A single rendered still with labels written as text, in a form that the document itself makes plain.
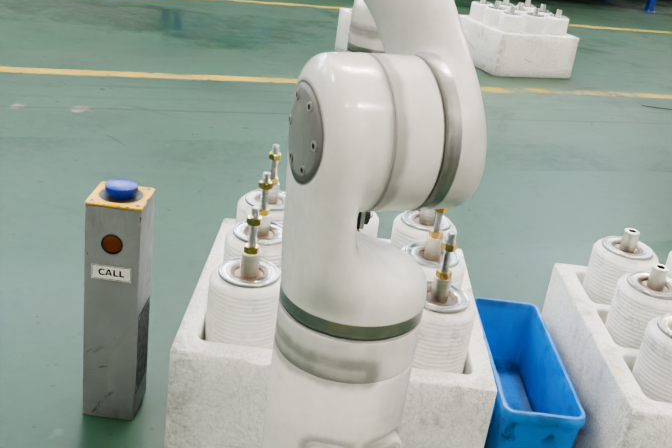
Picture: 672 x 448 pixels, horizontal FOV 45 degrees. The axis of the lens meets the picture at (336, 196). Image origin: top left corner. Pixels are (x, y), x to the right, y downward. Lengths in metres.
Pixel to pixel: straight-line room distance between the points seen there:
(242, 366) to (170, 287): 0.52
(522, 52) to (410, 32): 3.04
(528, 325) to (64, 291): 0.78
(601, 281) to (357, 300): 0.85
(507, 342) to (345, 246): 0.95
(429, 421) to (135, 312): 0.39
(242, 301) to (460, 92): 0.57
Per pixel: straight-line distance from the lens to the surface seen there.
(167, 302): 1.44
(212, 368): 1.00
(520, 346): 1.38
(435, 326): 0.99
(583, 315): 1.23
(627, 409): 1.07
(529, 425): 1.11
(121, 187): 1.03
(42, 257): 1.58
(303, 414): 0.52
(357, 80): 0.43
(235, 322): 0.99
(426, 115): 0.44
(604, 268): 1.28
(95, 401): 1.17
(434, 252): 1.11
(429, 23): 0.49
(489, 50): 3.54
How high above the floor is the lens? 0.73
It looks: 22 degrees down
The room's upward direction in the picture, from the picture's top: 8 degrees clockwise
